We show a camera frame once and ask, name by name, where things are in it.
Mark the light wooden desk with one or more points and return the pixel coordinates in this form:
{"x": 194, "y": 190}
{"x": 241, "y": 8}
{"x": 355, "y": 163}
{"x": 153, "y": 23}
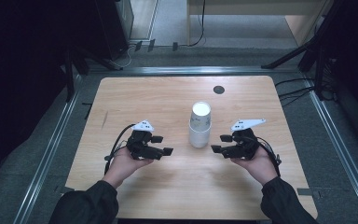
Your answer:
{"x": 298, "y": 18}

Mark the black tripod stand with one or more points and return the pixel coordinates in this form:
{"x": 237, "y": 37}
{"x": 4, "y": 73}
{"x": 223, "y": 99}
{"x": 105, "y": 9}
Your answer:
{"x": 317, "y": 46}

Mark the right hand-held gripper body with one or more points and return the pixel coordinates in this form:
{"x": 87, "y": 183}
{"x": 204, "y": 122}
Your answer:
{"x": 244, "y": 144}

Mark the person's left hand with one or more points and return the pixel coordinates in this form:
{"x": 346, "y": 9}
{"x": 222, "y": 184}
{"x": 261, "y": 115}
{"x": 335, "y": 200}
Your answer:
{"x": 122, "y": 166}

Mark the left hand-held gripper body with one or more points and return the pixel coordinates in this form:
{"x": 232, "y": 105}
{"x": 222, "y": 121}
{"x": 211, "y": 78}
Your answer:
{"x": 140, "y": 144}

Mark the black metal stand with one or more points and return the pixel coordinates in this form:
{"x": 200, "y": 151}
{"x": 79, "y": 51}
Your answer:
{"x": 70, "y": 74}

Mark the small black floor bracket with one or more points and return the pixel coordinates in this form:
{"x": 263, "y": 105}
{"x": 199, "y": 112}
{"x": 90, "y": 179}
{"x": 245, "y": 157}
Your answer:
{"x": 175, "y": 46}
{"x": 138, "y": 46}
{"x": 151, "y": 45}

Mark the person's right hand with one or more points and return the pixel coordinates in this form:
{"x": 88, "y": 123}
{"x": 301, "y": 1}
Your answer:
{"x": 261, "y": 168}

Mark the black cabinet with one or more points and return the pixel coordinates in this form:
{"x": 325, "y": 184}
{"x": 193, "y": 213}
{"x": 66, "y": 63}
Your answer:
{"x": 112, "y": 28}

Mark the black round table grommet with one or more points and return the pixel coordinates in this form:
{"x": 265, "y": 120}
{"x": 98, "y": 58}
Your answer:
{"x": 218, "y": 90}

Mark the grey tape strip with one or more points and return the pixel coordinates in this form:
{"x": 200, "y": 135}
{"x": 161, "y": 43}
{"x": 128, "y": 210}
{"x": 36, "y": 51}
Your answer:
{"x": 307, "y": 192}

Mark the dark curtain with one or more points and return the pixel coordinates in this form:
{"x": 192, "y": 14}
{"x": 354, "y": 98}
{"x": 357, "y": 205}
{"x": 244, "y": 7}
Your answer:
{"x": 15, "y": 77}

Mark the long metal floor rail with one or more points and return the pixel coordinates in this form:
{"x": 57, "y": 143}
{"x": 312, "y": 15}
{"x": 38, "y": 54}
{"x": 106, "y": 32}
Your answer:
{"x": 46, "y": 158}
{"x": 338, "y": 149}

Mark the stack of white paper cups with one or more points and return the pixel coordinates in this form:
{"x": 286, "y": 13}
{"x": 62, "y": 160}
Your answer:
{"x": 200, "y": 133}

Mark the black tape mark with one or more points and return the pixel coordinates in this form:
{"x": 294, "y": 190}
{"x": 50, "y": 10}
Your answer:
{"x": 88, "y": 110}

